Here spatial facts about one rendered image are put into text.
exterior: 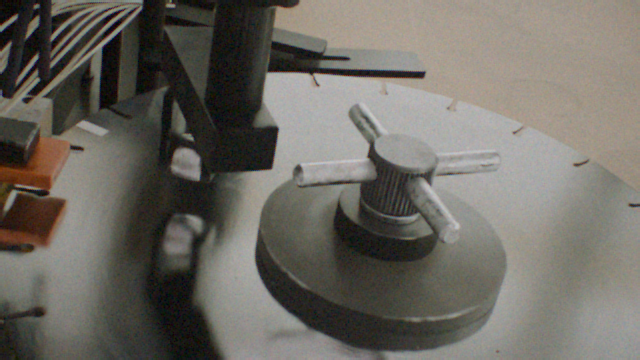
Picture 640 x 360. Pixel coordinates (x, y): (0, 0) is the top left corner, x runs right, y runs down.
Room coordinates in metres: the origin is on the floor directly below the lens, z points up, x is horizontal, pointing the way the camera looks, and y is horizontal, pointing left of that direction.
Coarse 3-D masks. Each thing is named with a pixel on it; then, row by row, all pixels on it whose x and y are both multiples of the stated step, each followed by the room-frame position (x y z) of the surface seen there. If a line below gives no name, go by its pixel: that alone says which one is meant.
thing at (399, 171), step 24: (360, 120) 0.40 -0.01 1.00; (384, 144) 0.37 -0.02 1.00; (408, 144) 0.38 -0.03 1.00; (312, 168) 0.35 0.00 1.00; (336, 168) 0.35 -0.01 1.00; (360, 168) 0.36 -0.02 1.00; (384, 168) 0.36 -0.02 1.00; (408, 168) 0.36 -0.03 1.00; (432, 168) 0.36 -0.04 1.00; (456, 168) 0.38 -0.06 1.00; (480, 168) 0.38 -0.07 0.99; (384, 192) 0.36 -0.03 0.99; (408, 192) 0.35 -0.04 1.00; (432, 192) 0.35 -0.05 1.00; (384, 216) 0.36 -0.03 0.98; (408, 216) 0.36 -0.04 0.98; (432, 216) 0.33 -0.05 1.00
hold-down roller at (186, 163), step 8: (184, 136) 0.38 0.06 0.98; (176, 144) 0.38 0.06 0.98; (184, 144) 0.38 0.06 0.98; (192, 144) 0.38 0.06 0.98; (176, 152) 0.37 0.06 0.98; (184, 152) 0.37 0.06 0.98; (192, 152) 0.37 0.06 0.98; (176, 160) 0.37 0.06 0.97; (184, 160) 0.37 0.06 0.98; (192, 160) 0.37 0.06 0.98; (200, 160) 0.37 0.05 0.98; (176, 168) 0.37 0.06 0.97; (184, 168) 0.37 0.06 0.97; (192, 168) 0.37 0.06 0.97; (200, 168) 0.38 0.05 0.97; (184, 176) 0.37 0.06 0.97; (192, 176) 0.37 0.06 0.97
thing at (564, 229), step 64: (128, 128) 0.43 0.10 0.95; (320, 128) 0.47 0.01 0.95; (448, 128) 0.49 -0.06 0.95; (512, 128) 0.51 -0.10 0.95; (64, 192) 0.37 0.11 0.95; (128, 192) 0.38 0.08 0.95; (192, 192) 0.39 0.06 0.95; (256, 192) 0.40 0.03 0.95; (512, 192) 0.44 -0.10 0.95; (576, 192) 0.45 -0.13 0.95; (0, 256) 0.32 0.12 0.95; (64, 256) 0.32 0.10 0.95; (128, 256) 0.33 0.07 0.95; (192, 256) 0.34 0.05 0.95; (256, 256) 0.35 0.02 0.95; (512, 256) 0.39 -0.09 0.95; (576, 256) 0.40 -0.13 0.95; (64, 320) 0.29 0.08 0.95; (128, 320) 0.29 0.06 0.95; (192, 320) 0.30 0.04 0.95; (256, 320) 0.31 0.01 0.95; (320, 320) 0.32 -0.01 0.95; (512, 320) 0.34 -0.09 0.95; (576, 320) 0.35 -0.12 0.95
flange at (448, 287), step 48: (288, 192) 0.39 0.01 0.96; (336, 192) 0.39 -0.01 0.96; (288, 240) 0.35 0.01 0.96; (336, 240) 0.36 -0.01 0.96; (384, 240) 0.35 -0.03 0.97; (432, 240) 0.36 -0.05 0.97; (480, 240) 0.38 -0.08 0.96; (288, 288) 0.33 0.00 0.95; (336, 288) 0.33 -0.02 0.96; (384, 288) 0.33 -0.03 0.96; (432, 288) 0.34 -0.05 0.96; (480, 288) 0.34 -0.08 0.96
